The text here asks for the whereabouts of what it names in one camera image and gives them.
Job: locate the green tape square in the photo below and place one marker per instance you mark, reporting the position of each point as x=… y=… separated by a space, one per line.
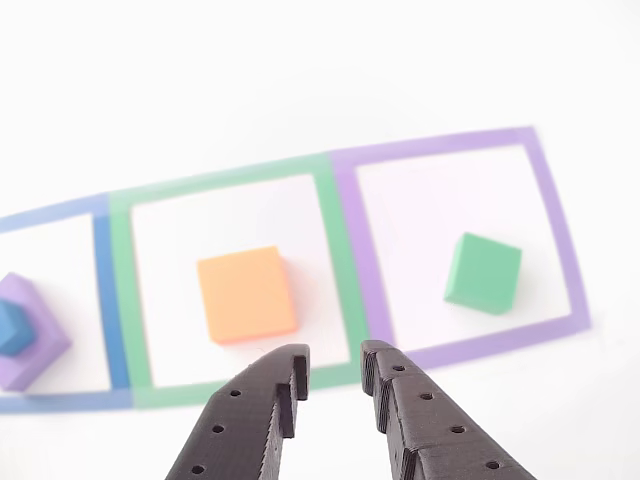
x=122 y=300

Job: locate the orange block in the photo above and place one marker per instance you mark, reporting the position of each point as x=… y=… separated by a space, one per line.
x=245 y=295

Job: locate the large purple block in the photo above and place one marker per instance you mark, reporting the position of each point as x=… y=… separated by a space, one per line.
x=45 y=345

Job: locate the green cube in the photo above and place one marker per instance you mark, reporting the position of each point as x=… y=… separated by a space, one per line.
x=482 y=275

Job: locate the small blue cube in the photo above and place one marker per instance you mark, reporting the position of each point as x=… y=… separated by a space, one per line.
x=12 y=330

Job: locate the purple tape square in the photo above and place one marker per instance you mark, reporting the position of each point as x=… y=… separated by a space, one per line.
x=360 y=250

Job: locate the blue tape square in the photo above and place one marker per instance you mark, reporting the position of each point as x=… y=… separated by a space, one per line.
x=110 y=300

